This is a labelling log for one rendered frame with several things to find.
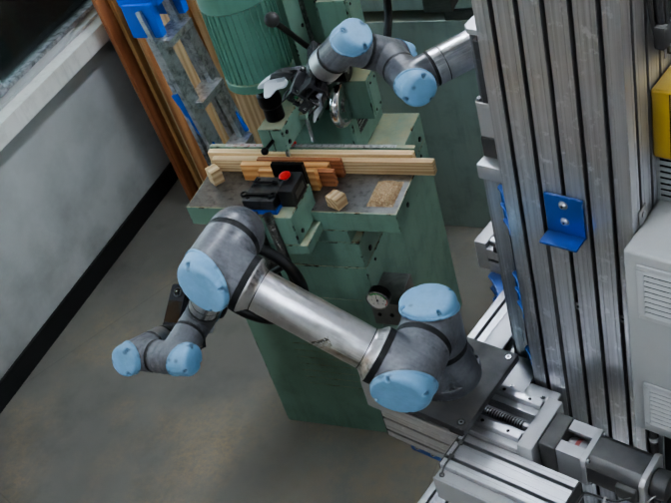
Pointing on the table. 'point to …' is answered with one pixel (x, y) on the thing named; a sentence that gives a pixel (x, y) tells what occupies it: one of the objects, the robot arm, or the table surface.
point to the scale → (319, 146)
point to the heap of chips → (385, 194)
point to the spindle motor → (246, 42)
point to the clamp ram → (289, 168)
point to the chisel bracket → (282, 132)
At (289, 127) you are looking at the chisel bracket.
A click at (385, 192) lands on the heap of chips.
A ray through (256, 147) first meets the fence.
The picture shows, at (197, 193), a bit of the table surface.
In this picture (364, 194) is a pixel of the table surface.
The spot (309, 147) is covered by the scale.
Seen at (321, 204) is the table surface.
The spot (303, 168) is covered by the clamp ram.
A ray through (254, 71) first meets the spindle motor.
